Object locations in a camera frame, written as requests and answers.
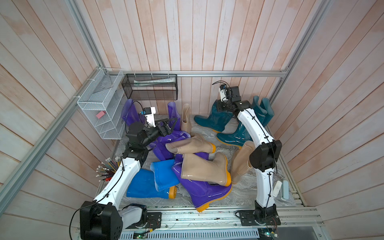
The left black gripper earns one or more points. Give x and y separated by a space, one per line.
167 131

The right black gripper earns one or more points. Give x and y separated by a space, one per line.
219 105

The teal boot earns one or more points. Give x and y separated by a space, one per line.
259 111
238 138
266 105
216 121

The large beige boot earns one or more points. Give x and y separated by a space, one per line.
195 168

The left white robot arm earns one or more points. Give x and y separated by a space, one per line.
101 219

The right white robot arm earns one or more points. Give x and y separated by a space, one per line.
252 121

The purple boot back centre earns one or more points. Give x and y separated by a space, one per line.
174 115

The purple boot under pile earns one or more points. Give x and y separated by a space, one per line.
159 145

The purple boot standing left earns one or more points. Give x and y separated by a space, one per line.
130 115

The blue boot upper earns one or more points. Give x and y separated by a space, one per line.
164 176

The pink eraser block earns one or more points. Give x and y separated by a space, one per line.
100 114

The pink pencil cup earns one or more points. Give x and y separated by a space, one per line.
108 168

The large purple boot front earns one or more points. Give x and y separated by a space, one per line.
202 193

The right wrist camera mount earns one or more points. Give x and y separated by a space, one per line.
223 92

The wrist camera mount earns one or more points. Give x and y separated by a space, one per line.
148 113
223 92

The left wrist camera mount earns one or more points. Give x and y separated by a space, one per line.
148 113

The black wire mesh basket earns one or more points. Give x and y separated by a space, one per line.
151 87

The aluminium frame rail back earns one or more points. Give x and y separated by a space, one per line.
211 74

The white wire mesh shelf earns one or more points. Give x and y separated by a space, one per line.
103 93

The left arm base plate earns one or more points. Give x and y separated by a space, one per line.
136 216

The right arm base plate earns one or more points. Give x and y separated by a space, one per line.
259 218

